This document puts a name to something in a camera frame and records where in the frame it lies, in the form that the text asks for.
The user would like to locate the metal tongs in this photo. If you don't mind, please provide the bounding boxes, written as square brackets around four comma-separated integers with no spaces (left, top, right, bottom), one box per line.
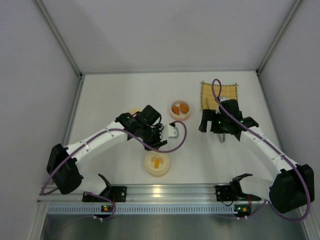
[205,98,226,144]

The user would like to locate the fried food piece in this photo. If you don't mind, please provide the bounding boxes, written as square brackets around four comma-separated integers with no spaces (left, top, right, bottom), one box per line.
[171,105,180,116]
[179,103,190,115]

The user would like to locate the pink lunch bowl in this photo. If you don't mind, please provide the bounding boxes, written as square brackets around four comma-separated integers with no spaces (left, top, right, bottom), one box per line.
[169,100,191,121]

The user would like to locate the cream lid orange handle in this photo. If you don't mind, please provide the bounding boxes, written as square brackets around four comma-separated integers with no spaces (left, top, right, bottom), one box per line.
[144,151,170,170]

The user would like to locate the cream lid pink handle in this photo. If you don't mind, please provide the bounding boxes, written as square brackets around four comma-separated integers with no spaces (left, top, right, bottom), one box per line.
[128,107,142,115]

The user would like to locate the orange lunch bowl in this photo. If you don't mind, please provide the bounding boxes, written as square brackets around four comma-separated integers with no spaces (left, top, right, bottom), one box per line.
[147,168,169,177]

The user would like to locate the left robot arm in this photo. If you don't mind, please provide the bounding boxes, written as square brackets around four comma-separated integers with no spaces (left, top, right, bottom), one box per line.
[46,105,167,195]

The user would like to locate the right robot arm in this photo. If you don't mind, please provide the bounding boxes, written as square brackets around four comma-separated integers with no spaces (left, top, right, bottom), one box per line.
[198,99,315,214]

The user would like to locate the bamboo mat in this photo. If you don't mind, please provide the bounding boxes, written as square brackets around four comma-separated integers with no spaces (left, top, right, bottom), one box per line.
[200,81,238,110]

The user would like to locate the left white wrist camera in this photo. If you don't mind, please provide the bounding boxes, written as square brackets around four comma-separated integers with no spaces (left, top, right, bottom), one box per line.
[160,124,180,141]

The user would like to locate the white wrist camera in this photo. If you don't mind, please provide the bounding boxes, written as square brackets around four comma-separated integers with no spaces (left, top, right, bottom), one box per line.
[160,124,180,141]
[218,96,229,102]

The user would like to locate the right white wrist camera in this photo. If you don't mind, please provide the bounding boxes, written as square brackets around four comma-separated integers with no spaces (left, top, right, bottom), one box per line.
[218,96,229,102]

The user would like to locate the aluminium mounting rail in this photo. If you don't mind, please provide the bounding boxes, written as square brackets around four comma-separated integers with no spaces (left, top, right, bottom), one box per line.
[36,184,266,218]

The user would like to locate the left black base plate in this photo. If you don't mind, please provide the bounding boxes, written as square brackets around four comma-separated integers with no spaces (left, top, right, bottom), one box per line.
[82,186,127,203]

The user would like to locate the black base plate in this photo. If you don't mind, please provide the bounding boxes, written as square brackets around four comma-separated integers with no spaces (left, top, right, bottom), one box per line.
[82,186,127,203]
[215,184,235,202]

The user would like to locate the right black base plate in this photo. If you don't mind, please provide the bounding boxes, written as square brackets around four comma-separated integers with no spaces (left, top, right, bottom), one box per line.
[215,184,235,202]

